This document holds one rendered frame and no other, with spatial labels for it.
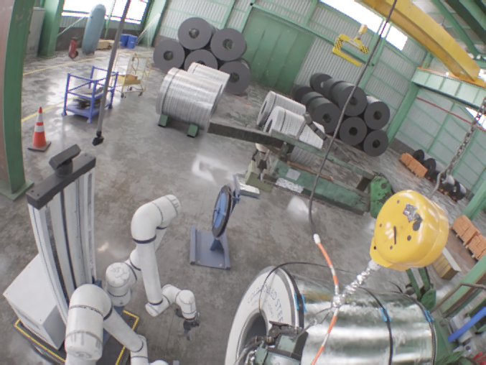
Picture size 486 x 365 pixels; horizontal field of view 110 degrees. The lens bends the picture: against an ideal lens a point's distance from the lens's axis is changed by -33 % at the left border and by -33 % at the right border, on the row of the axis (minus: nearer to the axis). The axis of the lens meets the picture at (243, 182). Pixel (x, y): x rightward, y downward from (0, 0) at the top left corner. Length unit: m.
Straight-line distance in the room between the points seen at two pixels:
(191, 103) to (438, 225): 5.40
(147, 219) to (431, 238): 1.04
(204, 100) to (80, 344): 5.30
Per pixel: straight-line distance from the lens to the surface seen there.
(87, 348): 0.81
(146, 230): 1.15
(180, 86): 5.76
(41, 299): 1.74
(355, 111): 13.07
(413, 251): 0.63
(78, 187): 1.11
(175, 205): 1.24
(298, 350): 1.14
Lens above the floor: 2.34
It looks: 28 degrees down
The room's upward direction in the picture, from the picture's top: 25 degrees clockwise
